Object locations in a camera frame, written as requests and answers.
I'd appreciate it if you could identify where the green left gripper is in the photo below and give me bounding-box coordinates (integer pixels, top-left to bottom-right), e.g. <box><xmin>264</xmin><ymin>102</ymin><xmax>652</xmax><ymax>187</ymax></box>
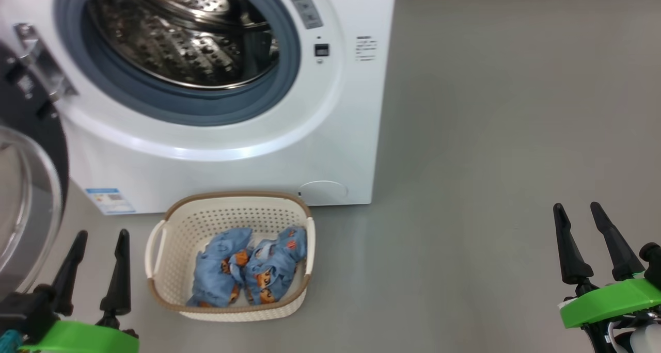
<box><xmin>0</xmin><ymin>229</ymin><xmax>140</xmax><ymax>353</ymax></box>

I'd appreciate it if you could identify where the blue energy label sticker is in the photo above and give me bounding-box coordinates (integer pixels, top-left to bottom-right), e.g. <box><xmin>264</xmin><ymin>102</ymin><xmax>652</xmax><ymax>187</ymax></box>
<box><xmin>85</xmin><ymin>187</ymin><xmax>137</xmax><ymax>216</ymax></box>

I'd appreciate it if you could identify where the cream perforated laundry basket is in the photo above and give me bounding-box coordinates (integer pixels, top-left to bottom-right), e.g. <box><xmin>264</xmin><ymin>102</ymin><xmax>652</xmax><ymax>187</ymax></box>
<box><xmin>144</xmin><ymin>190</ymin><xmax>316</xmax><ymax>323</ymax></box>

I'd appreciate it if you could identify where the white washing machine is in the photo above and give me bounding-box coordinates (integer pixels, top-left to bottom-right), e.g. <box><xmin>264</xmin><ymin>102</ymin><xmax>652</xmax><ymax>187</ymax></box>
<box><xmin>0</xmin><ymin>0</ymin><xmax>398</xmax><ymax>217</ymax></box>

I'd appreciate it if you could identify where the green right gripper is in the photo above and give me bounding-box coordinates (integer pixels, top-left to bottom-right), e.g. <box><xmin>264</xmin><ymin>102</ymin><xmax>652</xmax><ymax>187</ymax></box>
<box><xmin>552</xmin><ymin>201</ymin><xmax>661</xmax><ymax>353</ymax></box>

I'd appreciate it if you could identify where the stainless steel washing machine drum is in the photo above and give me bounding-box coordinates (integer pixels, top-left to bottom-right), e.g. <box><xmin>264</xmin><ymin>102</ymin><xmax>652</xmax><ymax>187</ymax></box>
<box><xmin>85</xmin><ymin>0</ymin><xmax>282</xmax><ymax>90</ymax></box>

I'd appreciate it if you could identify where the grey warning sticker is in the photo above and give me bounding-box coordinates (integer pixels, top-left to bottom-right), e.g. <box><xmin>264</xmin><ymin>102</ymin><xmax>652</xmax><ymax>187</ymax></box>
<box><xmin>279</xmin><ymin>0</ymin><xmax>324</xmax><ymax>30</ymax></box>

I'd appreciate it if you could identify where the washing machine door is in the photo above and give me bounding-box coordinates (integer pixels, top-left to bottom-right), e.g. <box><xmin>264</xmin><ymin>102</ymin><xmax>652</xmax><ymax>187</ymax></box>
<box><xmin>0</xmin><ymin>23</ymin><xmax>79</xmax><ymax>298</ymax></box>

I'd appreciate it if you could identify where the round drain filter cover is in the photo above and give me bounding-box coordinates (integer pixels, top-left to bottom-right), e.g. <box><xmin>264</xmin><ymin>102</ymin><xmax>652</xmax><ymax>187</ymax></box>
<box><xmin>298</xmin><ymin>180</ymin><xmax>350</xmax><ymax>207</ymax></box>

